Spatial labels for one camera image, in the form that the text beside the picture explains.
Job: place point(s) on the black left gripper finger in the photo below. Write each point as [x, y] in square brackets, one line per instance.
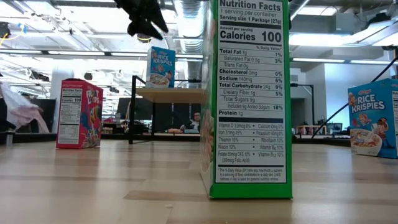
[152, 12]
[143, 28]

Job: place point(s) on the blue Rice Krispies cereal box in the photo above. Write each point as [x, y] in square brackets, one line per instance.
[373, 124]
[160, 67]

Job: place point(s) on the red Froot Loops cereal box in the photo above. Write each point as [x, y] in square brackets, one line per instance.
[79, 118]

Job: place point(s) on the green cereal box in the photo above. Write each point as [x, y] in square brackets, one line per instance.
[252, 93]

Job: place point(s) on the black ceiling dome device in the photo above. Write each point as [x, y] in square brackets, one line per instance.
[144, 39]

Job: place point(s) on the ceiling light bar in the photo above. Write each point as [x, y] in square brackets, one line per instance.
[124, 54]
[342, 60]

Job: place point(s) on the black track spotlight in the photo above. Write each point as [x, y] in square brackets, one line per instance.
[88, 76]

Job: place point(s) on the black monitor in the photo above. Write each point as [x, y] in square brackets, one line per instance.
[136, 109]

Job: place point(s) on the person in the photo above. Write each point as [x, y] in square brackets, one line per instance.
[196, 118]
[18, 109]

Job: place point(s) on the black partition panel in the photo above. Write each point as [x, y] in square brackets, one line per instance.
[48, 107]

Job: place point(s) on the small wooden rack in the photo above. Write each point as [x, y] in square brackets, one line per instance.
[311, 129]

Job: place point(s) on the small monitor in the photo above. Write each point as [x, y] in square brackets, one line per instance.
[335, 127]

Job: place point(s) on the silver ventilation duct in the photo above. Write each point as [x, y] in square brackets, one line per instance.
[191, 40]

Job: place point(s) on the wooden shelf with black frame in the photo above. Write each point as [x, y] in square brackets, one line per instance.
[168, 95]

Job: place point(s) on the black metal bracket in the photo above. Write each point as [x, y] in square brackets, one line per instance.
[303, 84]

